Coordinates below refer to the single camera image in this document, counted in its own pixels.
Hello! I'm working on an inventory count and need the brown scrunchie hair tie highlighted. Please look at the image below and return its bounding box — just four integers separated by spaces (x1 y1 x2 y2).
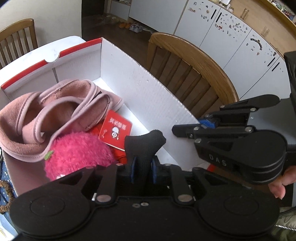
0 180 15 215

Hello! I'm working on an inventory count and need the black knit garment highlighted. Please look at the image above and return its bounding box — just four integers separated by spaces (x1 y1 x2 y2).
125 130 166 175

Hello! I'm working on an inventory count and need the person's right hand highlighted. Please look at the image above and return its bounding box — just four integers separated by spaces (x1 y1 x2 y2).
268 166 296 199

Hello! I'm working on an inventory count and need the pink fleece vest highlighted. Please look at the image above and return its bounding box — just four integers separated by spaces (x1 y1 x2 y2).
1 79 123 163

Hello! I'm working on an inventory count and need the red cloth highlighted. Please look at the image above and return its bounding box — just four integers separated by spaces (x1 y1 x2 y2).
89 121 127 164

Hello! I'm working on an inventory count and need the white sneakers pair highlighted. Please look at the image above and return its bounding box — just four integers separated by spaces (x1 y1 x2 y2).
129 24 142 33

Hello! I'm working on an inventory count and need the white tall cabinet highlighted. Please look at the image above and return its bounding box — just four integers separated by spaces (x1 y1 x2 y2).
129 1 290 99

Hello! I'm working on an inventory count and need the orange slippers pair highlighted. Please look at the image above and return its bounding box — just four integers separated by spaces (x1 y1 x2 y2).
119 22 131 29

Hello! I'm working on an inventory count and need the wooden chair far side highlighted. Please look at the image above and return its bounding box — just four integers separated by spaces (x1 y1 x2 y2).
0 18 38 69

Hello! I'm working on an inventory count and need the wooden chair near right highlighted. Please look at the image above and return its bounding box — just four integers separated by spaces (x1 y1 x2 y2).
146 32 239 118

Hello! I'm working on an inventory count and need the red panda hang tag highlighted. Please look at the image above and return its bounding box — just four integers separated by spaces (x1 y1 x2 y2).
99 110 132 151

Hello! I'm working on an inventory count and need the pink fluffy plush toy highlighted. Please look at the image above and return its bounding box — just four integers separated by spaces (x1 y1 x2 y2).
44 132 116 181

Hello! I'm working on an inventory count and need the white cardboard box red rim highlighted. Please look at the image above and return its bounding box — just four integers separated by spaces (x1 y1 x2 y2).
1 36 209 195

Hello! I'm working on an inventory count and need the wooden chair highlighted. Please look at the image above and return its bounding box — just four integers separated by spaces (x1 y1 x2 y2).
0 18 38 69
146 32 239 118

